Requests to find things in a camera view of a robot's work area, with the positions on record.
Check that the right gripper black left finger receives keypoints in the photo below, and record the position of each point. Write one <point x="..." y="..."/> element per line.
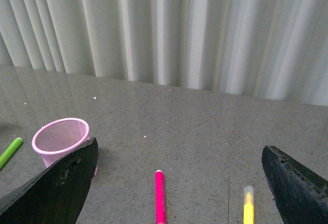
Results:
<point x="58" y="193"/>

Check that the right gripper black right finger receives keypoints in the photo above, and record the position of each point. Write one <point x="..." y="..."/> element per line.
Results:
<point x="299" y="193"/>

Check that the pink marker pen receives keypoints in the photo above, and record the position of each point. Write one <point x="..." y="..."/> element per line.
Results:
<point x="160" y="207"/>

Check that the pink mesh pen cup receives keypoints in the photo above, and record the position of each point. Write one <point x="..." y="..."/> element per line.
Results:
<point x="58" y="138"/>

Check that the yellow marker pen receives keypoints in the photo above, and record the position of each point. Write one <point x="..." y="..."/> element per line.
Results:
<point x="248" y="206"/>

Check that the green marker pen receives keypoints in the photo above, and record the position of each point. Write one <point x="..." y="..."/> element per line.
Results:
<point x="10" y="151"/>

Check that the white pleated curtain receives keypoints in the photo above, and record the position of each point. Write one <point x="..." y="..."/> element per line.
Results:
<point x="274" y="49"/>

